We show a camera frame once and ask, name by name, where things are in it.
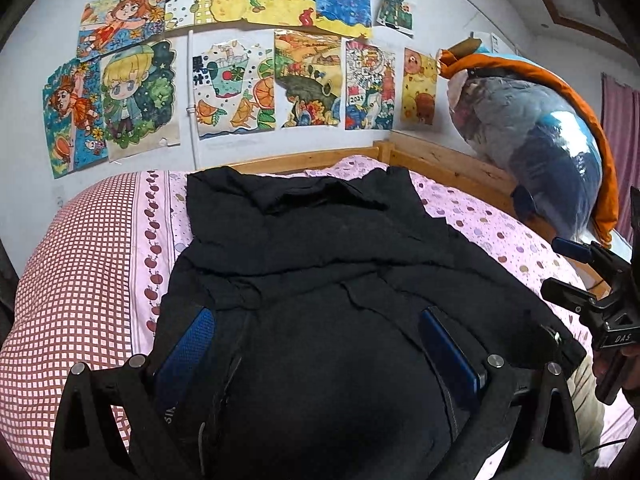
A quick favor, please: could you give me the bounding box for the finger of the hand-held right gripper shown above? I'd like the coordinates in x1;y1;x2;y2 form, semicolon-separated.
552;237;601;264
541;277;601;317

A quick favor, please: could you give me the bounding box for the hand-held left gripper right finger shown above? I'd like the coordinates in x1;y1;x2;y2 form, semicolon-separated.
419;307;586;480

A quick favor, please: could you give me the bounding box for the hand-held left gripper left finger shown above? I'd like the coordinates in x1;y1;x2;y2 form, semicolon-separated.
50;305;217;480

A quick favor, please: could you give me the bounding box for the black jacket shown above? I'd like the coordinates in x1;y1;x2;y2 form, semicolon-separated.
152;165;587;480

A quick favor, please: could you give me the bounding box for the person's right hand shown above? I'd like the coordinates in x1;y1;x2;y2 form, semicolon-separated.
622;347;640;393

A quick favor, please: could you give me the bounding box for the cream fleece cloth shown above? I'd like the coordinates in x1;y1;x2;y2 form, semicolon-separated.
570;360;608;466

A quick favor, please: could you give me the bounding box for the pink apple print bedsheet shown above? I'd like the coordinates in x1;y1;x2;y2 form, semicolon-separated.
132;155;636;466

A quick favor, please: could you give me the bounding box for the plastic-wrapped blue bedding bundle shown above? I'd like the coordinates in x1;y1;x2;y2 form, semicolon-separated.
447;67;603;241

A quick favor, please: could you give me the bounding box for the dark red curtain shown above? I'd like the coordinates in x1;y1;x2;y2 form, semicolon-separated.
600;72;640;221

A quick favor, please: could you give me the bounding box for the plastic-wrapped blue orange bedding bag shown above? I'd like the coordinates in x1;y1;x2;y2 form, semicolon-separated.
437;47;621;246

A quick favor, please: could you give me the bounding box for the yellow drawing with orange creature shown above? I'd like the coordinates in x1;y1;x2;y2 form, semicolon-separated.
400;47;438;126

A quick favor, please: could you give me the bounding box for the blond child drawing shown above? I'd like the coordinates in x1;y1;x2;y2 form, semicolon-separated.
100;40;181;163

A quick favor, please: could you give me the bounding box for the swimming girl drawing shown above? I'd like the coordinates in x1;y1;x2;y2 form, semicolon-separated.
42;57;108;180

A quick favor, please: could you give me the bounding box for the turtles and oranges drawing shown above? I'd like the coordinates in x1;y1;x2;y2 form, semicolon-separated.
192;40;277;139

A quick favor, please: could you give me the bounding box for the red tower drawing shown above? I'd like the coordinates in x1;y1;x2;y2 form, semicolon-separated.
344;39;397;131

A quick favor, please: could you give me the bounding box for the autumn landscape drawing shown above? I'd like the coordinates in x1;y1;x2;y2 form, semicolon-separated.
274;30;346;128

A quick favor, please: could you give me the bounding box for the orange-haired girl drawing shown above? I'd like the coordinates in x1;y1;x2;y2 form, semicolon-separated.
76;0;168;58

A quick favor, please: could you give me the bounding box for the wooden bed frame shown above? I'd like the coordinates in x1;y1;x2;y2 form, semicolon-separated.
227;130;613;291

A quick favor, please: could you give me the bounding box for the white wall fixture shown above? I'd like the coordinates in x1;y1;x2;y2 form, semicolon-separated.
467;32;501;53

